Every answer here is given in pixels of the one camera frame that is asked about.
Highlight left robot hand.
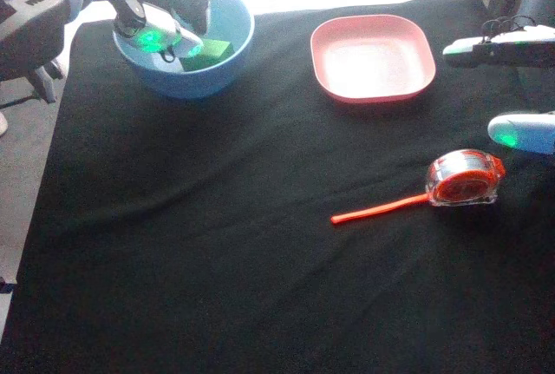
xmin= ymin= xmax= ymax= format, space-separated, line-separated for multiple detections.
xmin=106 ymin=0 xmax=214 ymax=65

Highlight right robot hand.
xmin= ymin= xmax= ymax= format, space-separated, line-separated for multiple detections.
xmin=441 ymin=23 xmax=555 ymax=157

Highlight green block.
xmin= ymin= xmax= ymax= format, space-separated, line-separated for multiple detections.
xmin=180 ymin=37 xmax=235 ymax=73

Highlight orange clear tape measure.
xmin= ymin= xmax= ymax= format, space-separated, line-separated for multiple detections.
xmin=330 ymin=148 xmax=507 ymax=226

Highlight light blue bowl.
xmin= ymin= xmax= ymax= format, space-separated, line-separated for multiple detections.
xmin=112 ymin=0 xmax=256 ymax=101

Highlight orange round object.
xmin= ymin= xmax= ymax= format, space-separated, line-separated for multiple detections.
xmin=310 ymin=13 xmax=437 ymax=105

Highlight black table cloth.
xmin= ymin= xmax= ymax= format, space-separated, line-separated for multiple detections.
xmin=0 ymin=0 xmax=555 ymax=374

